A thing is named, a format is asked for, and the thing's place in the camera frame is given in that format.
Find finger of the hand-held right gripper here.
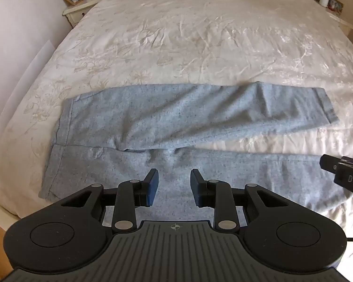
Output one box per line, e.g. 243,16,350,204
320,154,345,175

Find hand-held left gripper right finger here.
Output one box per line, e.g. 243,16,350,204
190,168,292,232

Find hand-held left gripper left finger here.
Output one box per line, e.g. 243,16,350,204
59,168,160,233

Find grey pants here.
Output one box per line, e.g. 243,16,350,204
38,81,353,221

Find white floral bedspread bed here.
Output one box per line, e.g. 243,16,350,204
0,0,353,222

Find cream nightstand with drawer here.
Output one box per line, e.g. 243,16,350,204
62,0,116,29

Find dark picture frame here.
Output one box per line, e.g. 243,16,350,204
328,0,345,16

